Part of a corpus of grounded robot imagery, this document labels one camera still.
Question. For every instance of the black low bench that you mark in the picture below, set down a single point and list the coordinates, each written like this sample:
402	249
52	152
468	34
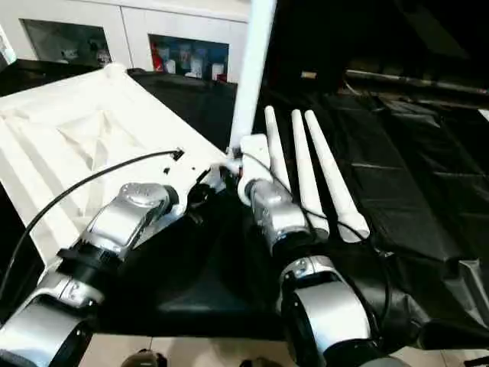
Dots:
420	82

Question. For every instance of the white plastic table leg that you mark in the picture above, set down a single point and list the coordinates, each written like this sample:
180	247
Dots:
336	183
307	176
252	76
276	153

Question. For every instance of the white glass-door cabinet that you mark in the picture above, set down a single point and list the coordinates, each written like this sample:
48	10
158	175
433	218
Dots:
122	19

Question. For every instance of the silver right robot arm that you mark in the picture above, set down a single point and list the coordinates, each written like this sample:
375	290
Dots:
306	290

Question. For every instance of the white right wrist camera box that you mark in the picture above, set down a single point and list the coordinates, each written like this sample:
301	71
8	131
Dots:
254	160

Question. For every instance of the black plastic mat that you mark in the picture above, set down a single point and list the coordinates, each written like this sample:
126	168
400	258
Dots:
214	283

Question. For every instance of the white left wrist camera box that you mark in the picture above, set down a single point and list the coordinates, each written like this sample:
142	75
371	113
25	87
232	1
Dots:
191	172

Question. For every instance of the small red bottle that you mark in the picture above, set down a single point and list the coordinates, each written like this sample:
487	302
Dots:
158	57

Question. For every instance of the small gold label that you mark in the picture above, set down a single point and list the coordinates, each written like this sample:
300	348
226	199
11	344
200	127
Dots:
309	75

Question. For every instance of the white plastic table top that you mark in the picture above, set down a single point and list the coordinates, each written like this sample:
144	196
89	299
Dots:
84	130

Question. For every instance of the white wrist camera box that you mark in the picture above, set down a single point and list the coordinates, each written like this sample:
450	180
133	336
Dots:
254	160
191	172

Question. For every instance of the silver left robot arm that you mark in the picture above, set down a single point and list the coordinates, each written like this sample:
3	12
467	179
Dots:
99	245

